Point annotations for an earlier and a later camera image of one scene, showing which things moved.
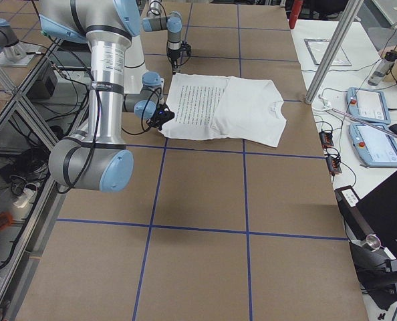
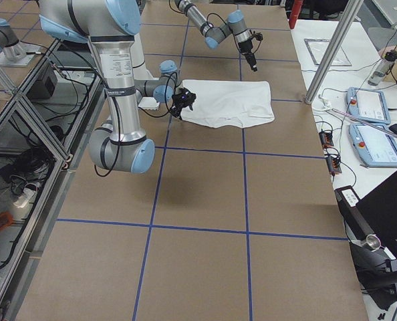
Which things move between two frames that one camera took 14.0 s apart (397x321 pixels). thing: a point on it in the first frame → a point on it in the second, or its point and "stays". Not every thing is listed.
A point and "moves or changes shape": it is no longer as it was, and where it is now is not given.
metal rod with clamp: x=327 y=106 stays
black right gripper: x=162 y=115 → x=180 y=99
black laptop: x=381 y=219 stays
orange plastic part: x=3 y=220 stays
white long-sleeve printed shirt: x=240 y=107 moves or changes shape
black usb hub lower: x=333 y=165 stays
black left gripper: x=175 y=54 → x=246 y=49
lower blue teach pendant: x=375 y=148 stays
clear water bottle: x=382 y=67 stays
